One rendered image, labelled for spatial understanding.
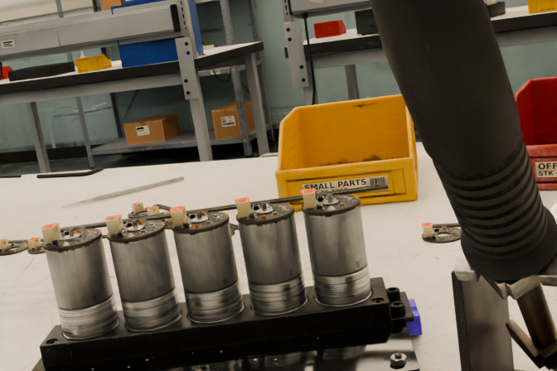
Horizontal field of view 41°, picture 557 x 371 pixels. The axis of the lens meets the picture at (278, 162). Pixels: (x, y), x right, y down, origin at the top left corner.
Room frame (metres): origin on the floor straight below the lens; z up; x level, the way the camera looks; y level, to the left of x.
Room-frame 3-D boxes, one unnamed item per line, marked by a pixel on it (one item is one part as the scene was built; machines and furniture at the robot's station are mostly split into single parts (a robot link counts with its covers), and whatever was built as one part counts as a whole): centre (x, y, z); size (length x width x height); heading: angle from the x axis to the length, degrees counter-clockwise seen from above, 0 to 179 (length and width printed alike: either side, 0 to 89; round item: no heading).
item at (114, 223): (0.30, 0.07, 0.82); 0.01 x 0.01 x 0.01; 86
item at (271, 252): (0.30, 0.01, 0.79); 0.02 x 0.02 x 0.05
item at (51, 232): (0.31, 0.10, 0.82); 0.01 x 0.01 x 0.01; 86
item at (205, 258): (0.30, 0.04, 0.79); 0.02 x 0.02 x 0.05
